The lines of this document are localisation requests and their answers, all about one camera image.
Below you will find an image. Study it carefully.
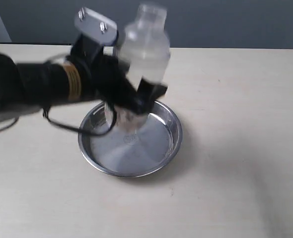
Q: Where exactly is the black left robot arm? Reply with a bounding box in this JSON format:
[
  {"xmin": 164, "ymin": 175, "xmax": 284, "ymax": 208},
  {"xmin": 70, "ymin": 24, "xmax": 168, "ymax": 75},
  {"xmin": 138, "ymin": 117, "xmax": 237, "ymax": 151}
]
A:
[{"xmin": 0, "ymin": 35, "xmax": 167, "ymax": 121}]

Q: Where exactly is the clear plastic shaker bottle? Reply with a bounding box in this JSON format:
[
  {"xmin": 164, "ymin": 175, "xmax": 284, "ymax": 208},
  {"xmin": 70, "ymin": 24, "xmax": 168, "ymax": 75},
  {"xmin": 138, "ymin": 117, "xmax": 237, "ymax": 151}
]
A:
[{"xmin": 105, "ymin": 3, "xmax": 170, "ymax": 134}]

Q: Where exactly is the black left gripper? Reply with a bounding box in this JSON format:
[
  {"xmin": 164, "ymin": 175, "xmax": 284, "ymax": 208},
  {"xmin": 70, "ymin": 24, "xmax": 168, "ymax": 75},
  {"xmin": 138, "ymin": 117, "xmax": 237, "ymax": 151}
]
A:
[{"xmin": 67, "ymin": 34, "xmax": 168, "ymax": 115}]

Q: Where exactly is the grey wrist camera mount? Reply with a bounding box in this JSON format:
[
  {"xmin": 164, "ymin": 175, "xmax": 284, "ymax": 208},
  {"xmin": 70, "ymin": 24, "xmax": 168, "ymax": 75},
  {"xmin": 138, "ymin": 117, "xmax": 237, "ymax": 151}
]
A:
[{"xmin": 74, "ymin": 7, "xmax": 118, "ymax": 46}]

